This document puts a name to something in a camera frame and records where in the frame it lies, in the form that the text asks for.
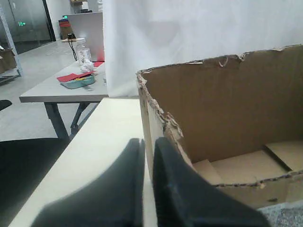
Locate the white curtain backdrop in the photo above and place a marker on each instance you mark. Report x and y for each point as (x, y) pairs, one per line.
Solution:
(140, 34)

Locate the teal tray with red papers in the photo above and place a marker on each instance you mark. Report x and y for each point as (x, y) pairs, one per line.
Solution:
(74, 81)

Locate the black office chair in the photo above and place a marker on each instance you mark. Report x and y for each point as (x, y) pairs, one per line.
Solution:
(23, 164)

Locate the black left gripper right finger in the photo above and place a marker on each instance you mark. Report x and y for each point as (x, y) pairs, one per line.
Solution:
(184, 199)

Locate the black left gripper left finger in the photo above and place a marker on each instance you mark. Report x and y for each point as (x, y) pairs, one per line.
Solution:
(114, 199)

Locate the grey side table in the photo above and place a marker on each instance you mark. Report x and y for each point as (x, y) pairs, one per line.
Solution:
(51, 93)

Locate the brown cardboard box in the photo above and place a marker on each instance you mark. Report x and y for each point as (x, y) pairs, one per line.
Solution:
(236, 120)

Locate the metal storage shelf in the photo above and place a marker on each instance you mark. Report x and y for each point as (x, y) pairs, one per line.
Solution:
(10, 67)

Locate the crumpled white paper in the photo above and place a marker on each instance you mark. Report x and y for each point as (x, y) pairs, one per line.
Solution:
(86, 66)

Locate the clear plastic bottle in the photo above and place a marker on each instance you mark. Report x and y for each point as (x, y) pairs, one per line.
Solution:
(82, 51)

